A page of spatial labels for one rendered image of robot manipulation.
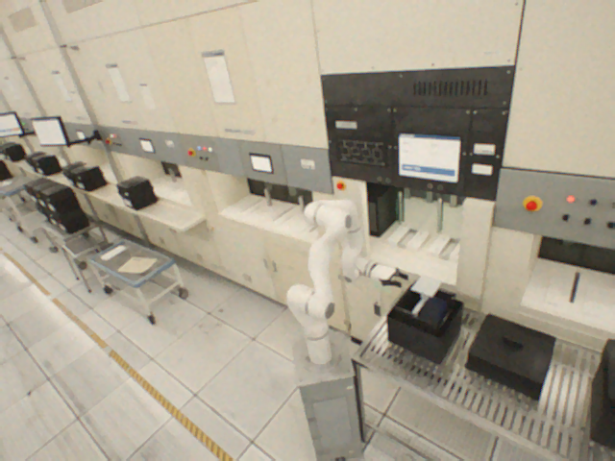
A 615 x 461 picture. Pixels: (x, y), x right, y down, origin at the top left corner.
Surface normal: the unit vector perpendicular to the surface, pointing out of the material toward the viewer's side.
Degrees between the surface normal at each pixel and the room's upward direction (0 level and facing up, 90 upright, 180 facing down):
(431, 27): 90
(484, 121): 90
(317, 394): 90
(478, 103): 90
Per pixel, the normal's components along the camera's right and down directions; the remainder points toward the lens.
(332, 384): 0.12, 0.49
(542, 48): -0.61, 0.48
